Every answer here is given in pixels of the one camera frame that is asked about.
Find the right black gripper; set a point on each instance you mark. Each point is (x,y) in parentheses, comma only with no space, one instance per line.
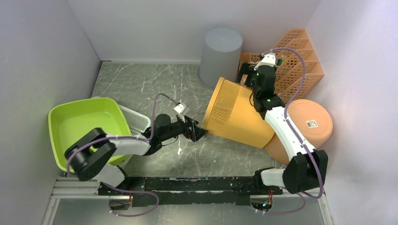
(246,68)

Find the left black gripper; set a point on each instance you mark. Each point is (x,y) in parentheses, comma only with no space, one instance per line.
(196,131)

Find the grey plastic bin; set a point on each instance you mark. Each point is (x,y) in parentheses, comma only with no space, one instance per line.
(220,56)

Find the yellow mesh waste bin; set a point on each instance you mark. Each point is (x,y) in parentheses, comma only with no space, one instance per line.
(230,115)

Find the orange plastic bucket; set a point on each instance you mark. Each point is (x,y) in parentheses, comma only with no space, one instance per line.
(312,120)

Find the green plastic basin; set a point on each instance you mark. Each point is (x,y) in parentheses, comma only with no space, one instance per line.
(70,121)

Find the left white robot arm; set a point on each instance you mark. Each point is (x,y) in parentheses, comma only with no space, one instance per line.
(89,156)

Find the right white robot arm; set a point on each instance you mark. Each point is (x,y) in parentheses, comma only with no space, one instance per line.
(307,167)

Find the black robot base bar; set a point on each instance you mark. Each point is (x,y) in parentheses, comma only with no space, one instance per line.
(146,191)

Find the orange mesh file organizer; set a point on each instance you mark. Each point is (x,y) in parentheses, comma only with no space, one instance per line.
(289,68)

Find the white plastic basket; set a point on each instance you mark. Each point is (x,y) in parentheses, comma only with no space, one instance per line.
(137,122)

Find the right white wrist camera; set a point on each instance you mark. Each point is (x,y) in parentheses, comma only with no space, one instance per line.
(268,59)

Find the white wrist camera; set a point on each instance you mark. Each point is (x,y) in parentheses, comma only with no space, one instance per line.
(181,109)
(268,59)

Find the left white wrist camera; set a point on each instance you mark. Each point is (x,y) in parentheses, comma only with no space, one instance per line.
(181,109)

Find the aluminium rail frame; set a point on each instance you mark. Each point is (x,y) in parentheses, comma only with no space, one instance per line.
(73,188)

